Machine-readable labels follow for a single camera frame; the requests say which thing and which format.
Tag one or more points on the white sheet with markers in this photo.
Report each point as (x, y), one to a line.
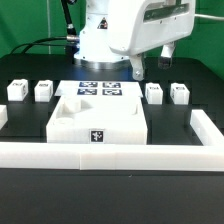
(99, 88)

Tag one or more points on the white U-shaped obstacle fence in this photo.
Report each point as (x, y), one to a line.
(209, 156)

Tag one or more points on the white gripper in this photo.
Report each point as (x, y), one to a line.
(136, 26)

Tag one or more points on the white square table top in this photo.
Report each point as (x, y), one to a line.
(97, 120)

